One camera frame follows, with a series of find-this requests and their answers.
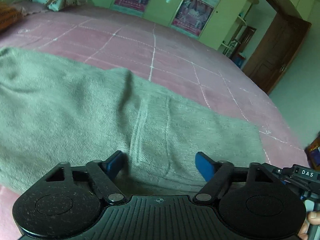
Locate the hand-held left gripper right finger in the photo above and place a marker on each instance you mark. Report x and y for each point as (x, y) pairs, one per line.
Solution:
(203, 165)

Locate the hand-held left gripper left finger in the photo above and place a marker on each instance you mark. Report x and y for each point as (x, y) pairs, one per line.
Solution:
(113, 163)

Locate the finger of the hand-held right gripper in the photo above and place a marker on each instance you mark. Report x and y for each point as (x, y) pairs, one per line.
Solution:
(278, 171)

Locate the grey-green towel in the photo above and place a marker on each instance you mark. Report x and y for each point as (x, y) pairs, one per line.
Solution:
(75, 110)

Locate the person's right hand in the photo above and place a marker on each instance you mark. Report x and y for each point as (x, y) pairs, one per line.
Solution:
(313, 218)

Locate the orange and blue cloth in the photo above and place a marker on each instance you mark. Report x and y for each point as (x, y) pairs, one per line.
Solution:
(313, 152)

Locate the blue plastic container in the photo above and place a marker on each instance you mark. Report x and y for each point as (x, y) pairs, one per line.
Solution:
(239, 61)

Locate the pink checked bedsheet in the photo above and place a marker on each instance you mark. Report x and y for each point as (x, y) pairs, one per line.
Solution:
(175, 52)

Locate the brown wooden door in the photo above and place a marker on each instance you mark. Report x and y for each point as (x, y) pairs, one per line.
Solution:
(277, 52)

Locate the small teal bottle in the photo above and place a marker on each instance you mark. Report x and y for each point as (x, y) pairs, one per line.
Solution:
(242, 14)

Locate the green wardrobe with posters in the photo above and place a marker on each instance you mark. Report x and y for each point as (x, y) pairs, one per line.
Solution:
(160, 7)

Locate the pink pillow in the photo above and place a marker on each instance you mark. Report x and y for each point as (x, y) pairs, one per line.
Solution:
(27, 7)

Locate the orange striped pillow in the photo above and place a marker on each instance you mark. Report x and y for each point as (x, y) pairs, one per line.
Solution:
(8, 15)

